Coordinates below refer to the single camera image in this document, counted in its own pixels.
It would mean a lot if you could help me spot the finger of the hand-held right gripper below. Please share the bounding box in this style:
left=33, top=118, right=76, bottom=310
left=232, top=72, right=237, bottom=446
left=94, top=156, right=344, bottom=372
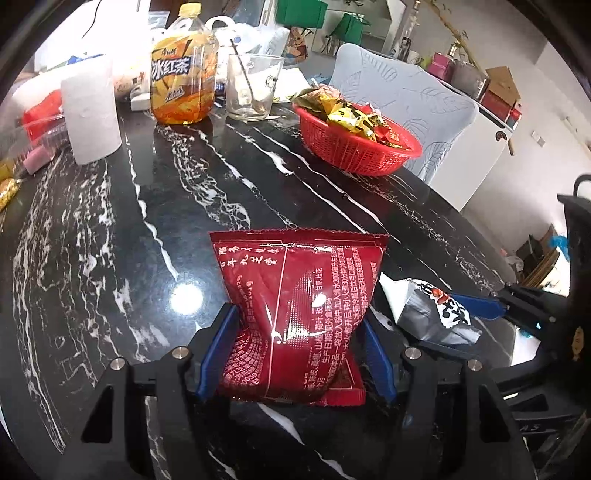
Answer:
left=416, top=338, right=485, bottom=368
left=450, top=284, right=572, bottom=336

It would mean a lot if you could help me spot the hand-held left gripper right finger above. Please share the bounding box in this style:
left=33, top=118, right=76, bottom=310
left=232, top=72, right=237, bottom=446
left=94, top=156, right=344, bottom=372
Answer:
left=360, top=318, right=539, bottom=480

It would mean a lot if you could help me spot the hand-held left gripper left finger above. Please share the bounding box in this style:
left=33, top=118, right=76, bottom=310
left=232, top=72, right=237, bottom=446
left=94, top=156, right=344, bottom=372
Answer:
left=60, top=302, right=241, bottom=480

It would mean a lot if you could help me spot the silver white snack packet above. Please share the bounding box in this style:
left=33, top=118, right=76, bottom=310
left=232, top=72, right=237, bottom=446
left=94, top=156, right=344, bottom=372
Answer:
left=379, top=277, right=482, bottom=347

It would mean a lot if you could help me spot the dark red snack packet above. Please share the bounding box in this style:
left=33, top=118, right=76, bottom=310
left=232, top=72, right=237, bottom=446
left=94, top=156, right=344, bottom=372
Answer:
left=209, top=229, right=391, bottom=407

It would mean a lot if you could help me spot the red cartoon snack packet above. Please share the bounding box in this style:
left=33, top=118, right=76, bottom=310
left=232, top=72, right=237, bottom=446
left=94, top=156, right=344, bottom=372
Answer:
left=369, top=122, right=416, bottom=151

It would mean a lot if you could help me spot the red plastic basket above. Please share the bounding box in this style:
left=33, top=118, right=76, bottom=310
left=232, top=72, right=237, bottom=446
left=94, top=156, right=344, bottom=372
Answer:
left=292, top=102, right=423, bottom=177

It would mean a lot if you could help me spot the yellow black snack packet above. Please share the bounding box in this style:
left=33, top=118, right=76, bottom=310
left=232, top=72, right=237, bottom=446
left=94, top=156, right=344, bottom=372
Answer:
left=325, top=102, right=384, bottom=136

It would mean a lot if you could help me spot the yellow red snack packet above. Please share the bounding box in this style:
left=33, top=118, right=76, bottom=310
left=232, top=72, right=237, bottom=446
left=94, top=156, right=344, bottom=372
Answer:
left=290, top=85, right=345, bottom=116

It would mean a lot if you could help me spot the teal bag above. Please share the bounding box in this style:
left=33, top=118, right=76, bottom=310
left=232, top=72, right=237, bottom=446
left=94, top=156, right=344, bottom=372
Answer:
left=549, top=235, right=571, bottom=264

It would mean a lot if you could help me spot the white sideboard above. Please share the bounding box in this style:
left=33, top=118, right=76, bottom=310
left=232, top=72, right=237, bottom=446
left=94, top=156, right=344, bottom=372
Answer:
left=434, top=78, right=515, bottom=213

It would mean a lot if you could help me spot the red box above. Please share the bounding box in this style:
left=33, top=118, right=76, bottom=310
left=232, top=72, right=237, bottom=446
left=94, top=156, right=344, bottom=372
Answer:
left=480, top=90, right=522, bottom=123

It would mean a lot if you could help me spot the chair with grey leaf cover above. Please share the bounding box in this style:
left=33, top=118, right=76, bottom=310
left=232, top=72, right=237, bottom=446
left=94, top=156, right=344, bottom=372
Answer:
left=330, top=43, right=480, bottom=185

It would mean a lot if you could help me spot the open flap cardboard box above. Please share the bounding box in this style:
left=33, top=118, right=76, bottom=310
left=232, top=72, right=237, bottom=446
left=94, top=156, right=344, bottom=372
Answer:
left=482, top=66, right=522, bottom=104

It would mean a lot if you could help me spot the grey metal box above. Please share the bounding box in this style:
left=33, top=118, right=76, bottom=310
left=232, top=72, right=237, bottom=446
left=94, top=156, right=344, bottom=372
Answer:
left=450, top=60, right=488, bottom=97

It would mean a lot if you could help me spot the clear glass cup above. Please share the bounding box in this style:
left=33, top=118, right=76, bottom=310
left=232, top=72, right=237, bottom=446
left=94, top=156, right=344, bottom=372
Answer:
left=225, top=53, right=285, bottom=122

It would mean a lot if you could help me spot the gold snack packet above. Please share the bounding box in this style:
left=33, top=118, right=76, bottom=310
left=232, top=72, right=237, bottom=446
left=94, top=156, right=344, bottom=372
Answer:
left=0, top=178, right=24, bottom=213

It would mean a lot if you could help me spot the pink block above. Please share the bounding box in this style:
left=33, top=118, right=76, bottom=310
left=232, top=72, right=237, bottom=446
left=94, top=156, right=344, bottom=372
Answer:
left=23, top=145, right=56, bottom=175

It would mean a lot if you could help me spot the bamboo stick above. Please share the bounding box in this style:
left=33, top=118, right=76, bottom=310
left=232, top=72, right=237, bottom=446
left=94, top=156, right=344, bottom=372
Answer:
left=425, top=0, right=515, bottom=158

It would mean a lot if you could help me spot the white paper towel roll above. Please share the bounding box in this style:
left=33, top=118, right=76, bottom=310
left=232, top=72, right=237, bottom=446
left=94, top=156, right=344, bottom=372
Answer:
left=60, top=55, right=123, bottom=166

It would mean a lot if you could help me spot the glass bottle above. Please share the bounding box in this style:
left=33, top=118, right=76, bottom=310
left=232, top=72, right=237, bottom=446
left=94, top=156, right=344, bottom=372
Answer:
left=399, top=9, right=414, bottom=61

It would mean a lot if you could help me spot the pink patterned box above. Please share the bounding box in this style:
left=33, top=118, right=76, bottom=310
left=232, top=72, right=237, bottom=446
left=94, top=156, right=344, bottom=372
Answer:
left=113, top=69, right=155, bottom=102

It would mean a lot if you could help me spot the metal stirrer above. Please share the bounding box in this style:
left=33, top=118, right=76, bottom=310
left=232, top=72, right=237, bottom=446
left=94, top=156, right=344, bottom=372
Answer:
left=230, top=39, right=269, bottom=112

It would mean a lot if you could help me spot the clear plastic box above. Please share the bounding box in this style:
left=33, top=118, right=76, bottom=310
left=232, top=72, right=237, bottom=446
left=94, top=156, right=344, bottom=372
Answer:
left=0, top=115, right=70, bottom=158

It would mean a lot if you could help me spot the red plastic packaging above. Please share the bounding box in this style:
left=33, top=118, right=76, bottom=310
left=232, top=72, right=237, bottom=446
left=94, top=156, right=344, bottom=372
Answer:
left=21, top=90, right=65, bottom=139

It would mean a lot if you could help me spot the clear plastic bag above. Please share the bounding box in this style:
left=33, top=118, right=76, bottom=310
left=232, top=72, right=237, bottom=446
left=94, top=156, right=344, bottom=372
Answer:
left=231, top=23, right=289, bottom=61

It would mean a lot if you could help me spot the colourful printed bag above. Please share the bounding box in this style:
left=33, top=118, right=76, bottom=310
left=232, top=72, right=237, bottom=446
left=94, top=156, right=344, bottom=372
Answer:
left=284, top=27, right=309, bottom=65

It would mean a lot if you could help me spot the white appliance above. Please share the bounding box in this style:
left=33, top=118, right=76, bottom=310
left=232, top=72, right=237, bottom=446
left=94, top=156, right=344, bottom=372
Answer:
left=34, top=0, right=158, bottom=75

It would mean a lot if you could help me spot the large green tote bag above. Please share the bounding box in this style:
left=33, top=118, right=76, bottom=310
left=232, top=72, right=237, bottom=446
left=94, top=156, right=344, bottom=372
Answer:
left=276, top=0, right=328, bottom=28

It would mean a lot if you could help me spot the white water bottle with handle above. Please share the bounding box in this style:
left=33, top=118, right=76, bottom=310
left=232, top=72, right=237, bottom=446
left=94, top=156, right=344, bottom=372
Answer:
left=203, top=15, right=241, bottom=47

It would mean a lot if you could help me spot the black cable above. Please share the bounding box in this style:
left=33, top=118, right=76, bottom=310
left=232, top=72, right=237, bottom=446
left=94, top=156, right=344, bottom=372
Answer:
left=81, top=0, right=105, bottom=38

